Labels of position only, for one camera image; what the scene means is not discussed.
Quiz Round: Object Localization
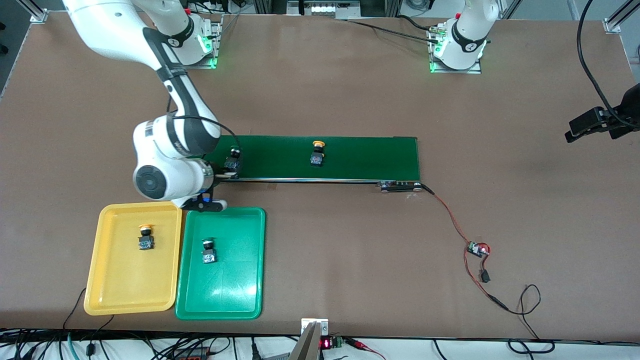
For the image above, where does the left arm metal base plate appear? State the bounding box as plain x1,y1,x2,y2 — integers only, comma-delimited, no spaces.
429,24,484,75

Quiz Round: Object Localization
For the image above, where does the thin black cable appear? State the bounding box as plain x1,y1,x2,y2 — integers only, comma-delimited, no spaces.
62,287,116,331

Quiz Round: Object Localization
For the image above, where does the black power cable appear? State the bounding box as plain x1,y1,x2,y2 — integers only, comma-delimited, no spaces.
507,284,557,355

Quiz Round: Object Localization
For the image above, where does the black table cable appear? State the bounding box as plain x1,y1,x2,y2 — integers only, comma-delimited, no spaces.
397,15,437,32
345,19,441,44

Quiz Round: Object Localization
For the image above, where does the aluminium frame profile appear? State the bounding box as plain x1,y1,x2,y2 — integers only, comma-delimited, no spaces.
602,0,640,35
15,0,50,23

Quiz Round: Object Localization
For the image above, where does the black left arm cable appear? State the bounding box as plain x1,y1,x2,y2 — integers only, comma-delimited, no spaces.
576,0,628,128

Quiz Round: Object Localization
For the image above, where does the yellow plastic tray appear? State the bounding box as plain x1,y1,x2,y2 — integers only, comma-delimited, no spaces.
83,201,183,317

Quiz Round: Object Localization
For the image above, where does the red black motor wire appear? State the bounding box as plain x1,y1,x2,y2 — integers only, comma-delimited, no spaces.
420,183,473,247

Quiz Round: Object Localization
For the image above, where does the green conveyor belt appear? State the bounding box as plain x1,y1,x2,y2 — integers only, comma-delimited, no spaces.
205,134,426,193

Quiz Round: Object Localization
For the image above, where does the red black power wire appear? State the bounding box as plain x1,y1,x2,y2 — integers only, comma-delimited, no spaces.
463,251,512,314

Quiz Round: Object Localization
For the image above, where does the grey metal pole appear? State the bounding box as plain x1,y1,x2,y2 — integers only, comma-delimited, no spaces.
288,322,323,360

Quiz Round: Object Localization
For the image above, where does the red clip lead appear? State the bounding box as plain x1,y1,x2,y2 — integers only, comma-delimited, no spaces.
345,338,386,360

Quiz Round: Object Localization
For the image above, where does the white lit device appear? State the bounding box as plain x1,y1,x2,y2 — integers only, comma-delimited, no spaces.
287,0,362,20

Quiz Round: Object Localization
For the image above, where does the green plastic tray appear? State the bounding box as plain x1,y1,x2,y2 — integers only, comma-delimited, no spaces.
175,207,266,321

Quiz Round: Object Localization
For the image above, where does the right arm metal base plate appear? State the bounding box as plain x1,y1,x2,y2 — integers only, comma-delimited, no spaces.
180,14,224,70

